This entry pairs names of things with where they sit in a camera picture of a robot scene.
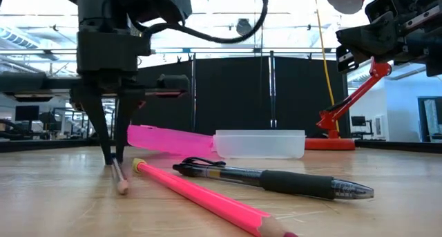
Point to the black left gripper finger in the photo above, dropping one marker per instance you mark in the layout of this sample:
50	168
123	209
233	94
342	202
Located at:
121	126
103	126

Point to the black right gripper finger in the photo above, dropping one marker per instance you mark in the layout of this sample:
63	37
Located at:
373	36
381	7

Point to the thin brown pencil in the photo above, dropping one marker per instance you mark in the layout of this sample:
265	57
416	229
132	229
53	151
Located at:
121	181

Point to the thick pink pencil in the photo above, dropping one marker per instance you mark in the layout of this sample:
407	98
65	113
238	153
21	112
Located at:
207	199

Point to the black gel pen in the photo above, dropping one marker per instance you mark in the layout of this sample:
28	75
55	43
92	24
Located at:
297	183

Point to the clear plastic supply box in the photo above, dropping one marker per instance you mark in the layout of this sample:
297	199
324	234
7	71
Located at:
259	145

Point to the black monitor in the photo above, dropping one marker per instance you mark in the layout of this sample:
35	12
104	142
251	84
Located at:
358	121
27	113

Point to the blue framed door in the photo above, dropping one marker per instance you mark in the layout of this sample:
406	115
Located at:
420	119

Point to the red desk lamp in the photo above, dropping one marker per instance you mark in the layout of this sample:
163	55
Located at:
329	144

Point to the black partition panel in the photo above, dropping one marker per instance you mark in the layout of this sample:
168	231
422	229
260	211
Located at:
235	92

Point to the black aluminium table frame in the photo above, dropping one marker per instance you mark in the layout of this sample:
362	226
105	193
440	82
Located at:
52	145

